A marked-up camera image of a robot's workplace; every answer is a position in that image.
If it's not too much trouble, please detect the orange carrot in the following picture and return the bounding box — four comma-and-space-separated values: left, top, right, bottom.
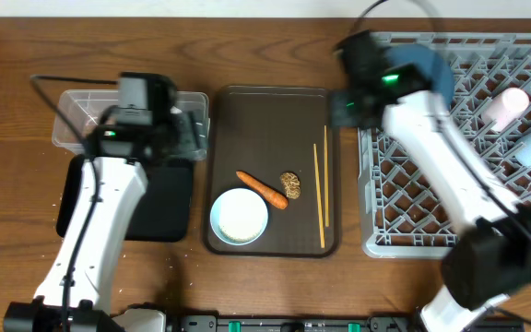
236, 171, 289, 209

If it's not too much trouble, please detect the pink plastic cup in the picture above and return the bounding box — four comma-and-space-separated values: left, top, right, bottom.
481, 88, 530, 132

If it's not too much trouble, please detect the brown walnut cookie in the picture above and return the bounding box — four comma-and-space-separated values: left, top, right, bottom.
280, 172, 301, 199

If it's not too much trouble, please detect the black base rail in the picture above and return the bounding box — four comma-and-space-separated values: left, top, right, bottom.
168, 314, 525, 332

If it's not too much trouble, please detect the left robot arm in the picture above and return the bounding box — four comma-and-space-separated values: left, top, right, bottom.
3, 72, 180, 331

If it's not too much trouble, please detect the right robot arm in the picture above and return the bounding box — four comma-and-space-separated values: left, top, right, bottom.
331, 30, 531, 331

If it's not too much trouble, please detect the black plastic bin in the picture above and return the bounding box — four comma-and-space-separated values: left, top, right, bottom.
55, 155, 194, 243

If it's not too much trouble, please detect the grey dishwasher rack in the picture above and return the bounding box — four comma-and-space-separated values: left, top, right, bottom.
358, 31, 531, 259

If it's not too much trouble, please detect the wooden chopstick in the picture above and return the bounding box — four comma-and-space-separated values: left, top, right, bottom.
324, 125, 330, 227
313, 143, 325, 249

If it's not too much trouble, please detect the brown serving tray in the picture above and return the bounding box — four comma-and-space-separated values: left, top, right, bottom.
202, 86, 340, 258

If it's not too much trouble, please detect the light blue bowl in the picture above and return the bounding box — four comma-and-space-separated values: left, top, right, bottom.
209, 188, 269, 246

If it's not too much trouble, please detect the clear plastic bin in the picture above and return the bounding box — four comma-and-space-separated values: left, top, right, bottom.
52, 89, 210, 161

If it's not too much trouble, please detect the dark blue plate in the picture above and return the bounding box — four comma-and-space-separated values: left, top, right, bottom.
385, 44, 454, 109

